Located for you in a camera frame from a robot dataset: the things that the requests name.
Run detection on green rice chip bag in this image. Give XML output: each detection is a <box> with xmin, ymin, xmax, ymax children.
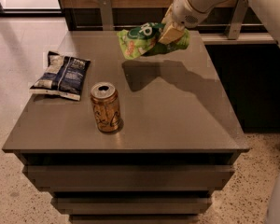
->
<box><xmin>117</xmin><ymin>22</ymin><xmax>189</xmax><ymax>60</ymax></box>

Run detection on metal rail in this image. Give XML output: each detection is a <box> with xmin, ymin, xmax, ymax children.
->
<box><xmin>74</xmin><ymin>23</ymin><xmax>266</xmax><ymax>31</ymax></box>

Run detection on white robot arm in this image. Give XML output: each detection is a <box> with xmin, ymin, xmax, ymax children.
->
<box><xmin>160</xmin><ymin>0</ymin><xmax>280</xmax><ymax>224</ymax></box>

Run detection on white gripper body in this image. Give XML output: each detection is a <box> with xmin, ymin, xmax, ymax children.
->
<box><xmin>172</xmin><ymin>0</ymin><xmax>215</xmax><ymax>28</ymax></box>

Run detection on blue chip bag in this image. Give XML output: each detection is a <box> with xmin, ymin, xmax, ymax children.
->
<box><xmin>30</xmin><ymin>51</ymin><xmax>91</xmax><ymax>101</ymax></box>

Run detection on left metal bracket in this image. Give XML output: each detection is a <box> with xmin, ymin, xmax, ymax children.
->
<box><xmin>98</xmin><ymin>0</ymin><xmax>114</xmax><ymax>31</ymax></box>

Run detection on orange soda can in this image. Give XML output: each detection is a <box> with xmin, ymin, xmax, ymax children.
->
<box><xmin>91</xmin><ymin>82</ymin><xmax>121</xmax><ymax>133</ymax></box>

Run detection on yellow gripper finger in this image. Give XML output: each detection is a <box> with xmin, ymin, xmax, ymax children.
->
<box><xmin>159</xmin><ymin>21</ymin><xmax>185</xmax><ymax>45</ymax></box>
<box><xmin>161</xmin><ymin>7</ymin><xmax>172</xmax><ymax>25</ymax></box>

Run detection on grey drawer cabinet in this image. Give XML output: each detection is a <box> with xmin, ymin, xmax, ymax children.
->
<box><xmin>4</xmin><ymin>32</ymin><xmax>247</xmax><ymax>224</ymax></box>

